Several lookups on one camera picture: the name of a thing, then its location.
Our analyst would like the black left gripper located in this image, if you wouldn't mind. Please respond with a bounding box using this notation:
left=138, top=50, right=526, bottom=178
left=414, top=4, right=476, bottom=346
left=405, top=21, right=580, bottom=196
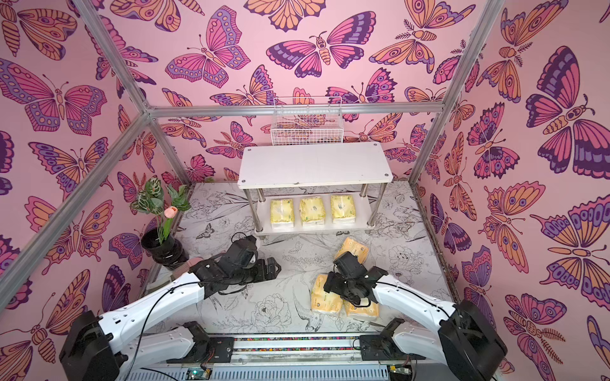
left=232, top=256, right=284, bottom=286

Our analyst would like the orange tissue pack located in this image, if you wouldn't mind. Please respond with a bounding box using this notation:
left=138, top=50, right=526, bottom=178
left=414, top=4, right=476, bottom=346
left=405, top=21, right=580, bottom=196
left=335, top=237, right=369, bottom=264
left=344, top=302, right=380, bottom=321
left=311, top=274, right=343, bottom=314

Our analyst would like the yellow floral tissue pack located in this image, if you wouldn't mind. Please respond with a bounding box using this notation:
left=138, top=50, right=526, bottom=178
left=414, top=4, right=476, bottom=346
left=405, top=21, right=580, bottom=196
left=270, top=198, right=295, bottom=229
left=330, top=195, right=357, bottom=224
left=300, top=196, right=327, bottom=226

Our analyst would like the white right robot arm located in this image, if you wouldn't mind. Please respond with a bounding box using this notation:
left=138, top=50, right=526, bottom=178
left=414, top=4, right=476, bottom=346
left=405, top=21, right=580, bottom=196
left=323, top=252, right=508, bottom=380

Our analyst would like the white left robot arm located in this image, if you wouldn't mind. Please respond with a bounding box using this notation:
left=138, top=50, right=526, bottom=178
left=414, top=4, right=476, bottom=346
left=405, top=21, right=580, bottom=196
left=59, top=236, right=281, bottom=380

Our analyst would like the white two-tier shelf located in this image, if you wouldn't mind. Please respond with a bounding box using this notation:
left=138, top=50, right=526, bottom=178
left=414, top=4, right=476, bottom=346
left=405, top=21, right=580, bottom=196
left=238, top=142, right=392, bottom=236

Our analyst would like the black ribbed vase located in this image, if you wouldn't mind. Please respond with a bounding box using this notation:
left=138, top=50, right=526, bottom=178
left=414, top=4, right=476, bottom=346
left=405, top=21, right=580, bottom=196
left=141, top=230, right=189, bottom=271

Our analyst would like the pink tulip flower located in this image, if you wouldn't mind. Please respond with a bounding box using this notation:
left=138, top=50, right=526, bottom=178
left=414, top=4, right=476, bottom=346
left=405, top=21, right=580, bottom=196
left=164, top=206, right=179, bottom=219

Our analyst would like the green artificial plant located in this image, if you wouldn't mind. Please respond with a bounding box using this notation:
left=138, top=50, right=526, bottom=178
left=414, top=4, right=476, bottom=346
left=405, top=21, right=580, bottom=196
left=130, top=178, right=192, bottom=243

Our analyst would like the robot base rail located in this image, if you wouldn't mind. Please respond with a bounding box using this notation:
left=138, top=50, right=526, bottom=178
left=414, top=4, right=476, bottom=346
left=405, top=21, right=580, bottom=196
left=128, top=333, right=457, bottom=380

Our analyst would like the white wire basket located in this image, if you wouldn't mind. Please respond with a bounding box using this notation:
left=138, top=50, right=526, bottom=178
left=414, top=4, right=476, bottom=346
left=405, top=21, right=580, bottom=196
left=267, top=96, right=345, bottom=146

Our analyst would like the aluminium frame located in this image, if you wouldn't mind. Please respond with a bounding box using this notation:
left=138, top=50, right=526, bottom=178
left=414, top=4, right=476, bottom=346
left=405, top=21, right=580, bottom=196
left=1, top=1, right=504, bottom=307

